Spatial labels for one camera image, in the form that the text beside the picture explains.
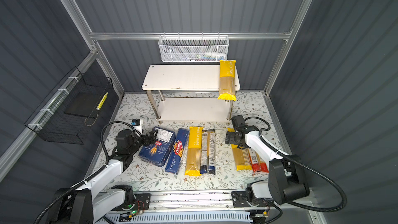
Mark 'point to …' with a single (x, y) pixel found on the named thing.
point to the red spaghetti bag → (258, 164)
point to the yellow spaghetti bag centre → (193, 168)
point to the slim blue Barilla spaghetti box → (177, 152)
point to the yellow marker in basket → (101, 101)
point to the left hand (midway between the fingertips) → (149, 130)
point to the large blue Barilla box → (157, 153)
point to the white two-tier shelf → (187, 78)
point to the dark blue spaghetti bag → (208, 159)
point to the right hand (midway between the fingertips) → (238, 141)
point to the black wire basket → (73, 104)
